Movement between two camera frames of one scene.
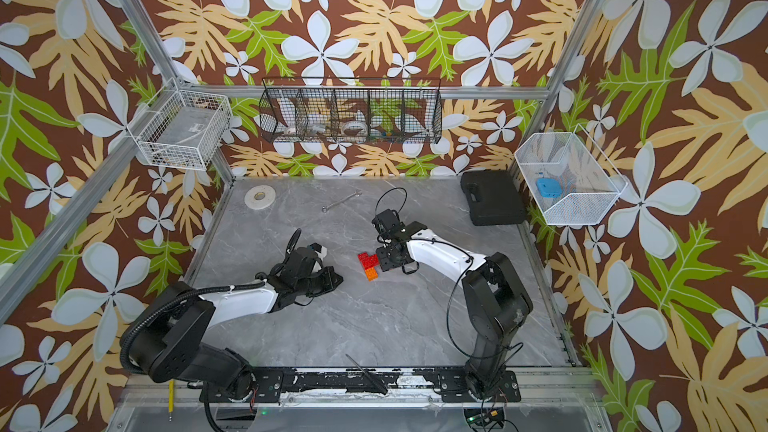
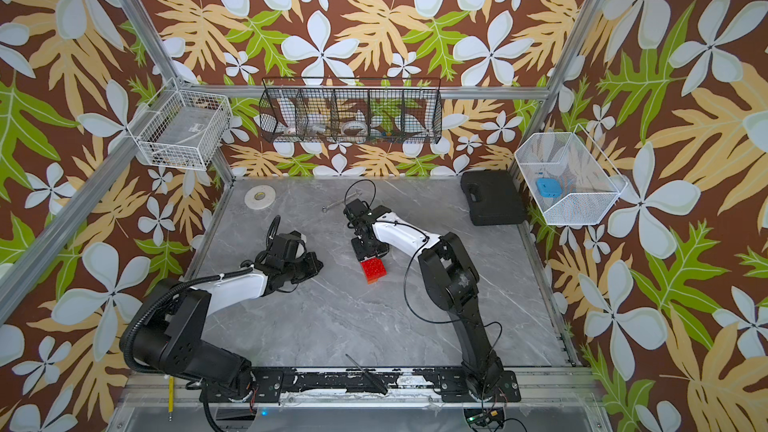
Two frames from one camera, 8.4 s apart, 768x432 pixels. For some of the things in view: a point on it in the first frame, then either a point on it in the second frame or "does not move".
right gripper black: (382, 261) → (359, 253)
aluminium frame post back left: (155, 38) does not move
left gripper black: (329, 273) → (314, 266)
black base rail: (452, 385) does not move
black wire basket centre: (351, 110) does not move
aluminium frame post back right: (579, 39) does not move
